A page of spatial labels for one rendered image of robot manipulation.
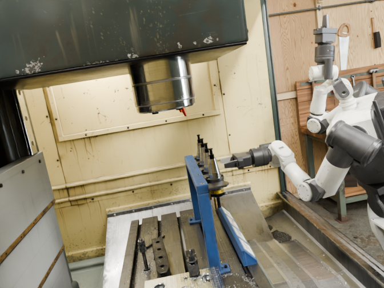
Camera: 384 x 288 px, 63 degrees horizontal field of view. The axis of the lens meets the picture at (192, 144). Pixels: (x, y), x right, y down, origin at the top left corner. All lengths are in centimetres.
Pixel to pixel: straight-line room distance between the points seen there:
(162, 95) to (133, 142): 113
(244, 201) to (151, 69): 133
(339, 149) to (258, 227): 80
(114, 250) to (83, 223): 32
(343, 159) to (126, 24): 83
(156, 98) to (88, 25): 21
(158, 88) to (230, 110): 117
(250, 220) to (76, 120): 113
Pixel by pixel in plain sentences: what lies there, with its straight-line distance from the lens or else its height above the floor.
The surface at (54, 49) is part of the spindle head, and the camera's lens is 75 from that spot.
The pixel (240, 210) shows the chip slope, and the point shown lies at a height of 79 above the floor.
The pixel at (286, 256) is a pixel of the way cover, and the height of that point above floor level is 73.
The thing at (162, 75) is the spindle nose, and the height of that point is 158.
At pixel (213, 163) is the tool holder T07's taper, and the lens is 109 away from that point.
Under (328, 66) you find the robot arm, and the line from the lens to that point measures 161.
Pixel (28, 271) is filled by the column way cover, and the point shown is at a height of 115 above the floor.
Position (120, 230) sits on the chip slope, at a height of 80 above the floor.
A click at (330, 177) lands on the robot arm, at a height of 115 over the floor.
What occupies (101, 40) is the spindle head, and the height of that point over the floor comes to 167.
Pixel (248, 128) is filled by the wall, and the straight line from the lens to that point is 193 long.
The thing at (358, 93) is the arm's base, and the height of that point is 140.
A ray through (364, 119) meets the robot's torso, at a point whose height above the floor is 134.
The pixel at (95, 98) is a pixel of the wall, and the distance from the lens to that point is 187.
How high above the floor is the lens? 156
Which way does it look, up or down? 11 degrees down
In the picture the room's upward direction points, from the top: 9 degrees counter-clockwise
